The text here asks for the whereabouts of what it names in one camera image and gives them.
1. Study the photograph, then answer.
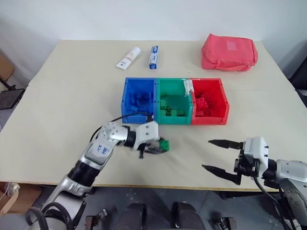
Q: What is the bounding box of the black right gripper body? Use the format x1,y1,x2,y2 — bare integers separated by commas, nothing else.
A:
233,141,261,179

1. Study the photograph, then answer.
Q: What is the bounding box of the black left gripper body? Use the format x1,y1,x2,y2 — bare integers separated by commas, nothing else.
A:
138,138,162,159

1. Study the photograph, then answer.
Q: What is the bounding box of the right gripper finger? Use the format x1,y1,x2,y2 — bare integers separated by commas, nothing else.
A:
201,164,242,186
208,139,241,151

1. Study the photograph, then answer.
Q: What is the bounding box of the large red toy brick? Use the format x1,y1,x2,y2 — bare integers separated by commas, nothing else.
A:
201,92,217,109

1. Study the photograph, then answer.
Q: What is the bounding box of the red plastic bin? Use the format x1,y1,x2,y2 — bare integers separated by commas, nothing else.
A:
189,77,230,126

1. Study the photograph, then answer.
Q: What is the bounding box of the dark rounded shape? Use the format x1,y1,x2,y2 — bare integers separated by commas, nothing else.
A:
171,201,205,230

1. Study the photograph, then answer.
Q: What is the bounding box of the green plastic bin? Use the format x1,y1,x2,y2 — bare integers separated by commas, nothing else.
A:
155,77,194,126

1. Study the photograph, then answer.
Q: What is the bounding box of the white paper label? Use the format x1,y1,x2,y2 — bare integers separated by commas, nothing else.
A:
183,77,194,98

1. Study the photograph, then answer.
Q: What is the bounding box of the blue plastic bin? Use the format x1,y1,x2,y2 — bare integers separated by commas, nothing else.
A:
120,77,159,124

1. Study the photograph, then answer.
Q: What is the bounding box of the blue white toothpaste box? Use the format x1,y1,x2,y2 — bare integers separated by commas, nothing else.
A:
147,46,161,70

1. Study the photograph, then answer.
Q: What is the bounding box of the white toothpaste tube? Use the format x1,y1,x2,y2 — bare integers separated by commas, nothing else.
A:
115,46,142,71

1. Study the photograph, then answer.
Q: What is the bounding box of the red fabric pouch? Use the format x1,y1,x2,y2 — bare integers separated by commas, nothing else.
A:
201,33,259,72

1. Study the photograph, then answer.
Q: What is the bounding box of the dark chair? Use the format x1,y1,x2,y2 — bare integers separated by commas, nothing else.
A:
287,57,307,109

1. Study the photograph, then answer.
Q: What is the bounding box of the black metal stand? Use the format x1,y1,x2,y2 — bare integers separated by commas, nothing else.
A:
0,78,26,111

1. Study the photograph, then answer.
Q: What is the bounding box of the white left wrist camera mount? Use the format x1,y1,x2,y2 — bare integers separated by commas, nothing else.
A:
134,120,160,151

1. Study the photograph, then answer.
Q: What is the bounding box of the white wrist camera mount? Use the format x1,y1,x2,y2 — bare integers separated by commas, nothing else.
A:
243,136,271,178
134,120,160,151

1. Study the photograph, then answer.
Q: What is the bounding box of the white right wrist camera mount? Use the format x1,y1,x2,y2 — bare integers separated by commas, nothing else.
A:
243,136,271,178

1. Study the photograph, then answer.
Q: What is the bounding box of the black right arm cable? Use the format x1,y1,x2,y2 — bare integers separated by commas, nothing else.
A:
252,176,299,230

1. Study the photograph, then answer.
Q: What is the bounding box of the small dark metal bracket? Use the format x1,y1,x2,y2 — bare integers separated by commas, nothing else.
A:
84,208,108,230
210,215,237,230

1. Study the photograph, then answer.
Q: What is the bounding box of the black looped body cable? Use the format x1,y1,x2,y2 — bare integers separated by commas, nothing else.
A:
24,203,74,230

